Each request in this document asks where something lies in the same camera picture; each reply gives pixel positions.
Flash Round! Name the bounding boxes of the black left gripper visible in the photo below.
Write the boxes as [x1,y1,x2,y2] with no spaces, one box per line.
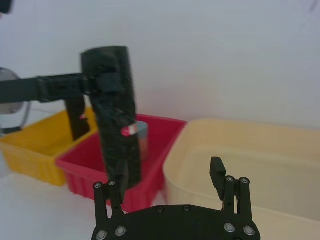
[0,72,124,105]

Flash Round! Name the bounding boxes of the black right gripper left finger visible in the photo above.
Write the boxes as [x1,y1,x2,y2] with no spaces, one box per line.
[92,172,127,227]

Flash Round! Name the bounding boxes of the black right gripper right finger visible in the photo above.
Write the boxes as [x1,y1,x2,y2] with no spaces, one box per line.
[208,156,253,221]

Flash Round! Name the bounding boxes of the cream plastic bin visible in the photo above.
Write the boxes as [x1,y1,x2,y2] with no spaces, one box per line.
[162,118,320,240]

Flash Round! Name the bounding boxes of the black can with red mark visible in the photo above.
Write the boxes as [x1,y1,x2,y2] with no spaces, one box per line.
[65,95,91,141]

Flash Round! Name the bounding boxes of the red plastic bin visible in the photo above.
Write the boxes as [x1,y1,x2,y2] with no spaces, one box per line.
[55,113,188,207]

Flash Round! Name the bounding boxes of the grey blue can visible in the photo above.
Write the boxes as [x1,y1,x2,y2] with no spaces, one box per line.
[135,120,150,161]

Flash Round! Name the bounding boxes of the yellow plastic bin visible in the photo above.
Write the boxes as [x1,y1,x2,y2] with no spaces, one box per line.
[0,107,100,187]

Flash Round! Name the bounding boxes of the white table cloth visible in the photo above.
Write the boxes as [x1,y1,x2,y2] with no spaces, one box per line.
[0,152,320,240]

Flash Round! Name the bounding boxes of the dark blurred object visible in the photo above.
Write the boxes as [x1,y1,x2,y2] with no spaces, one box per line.
[0,0,14,15]

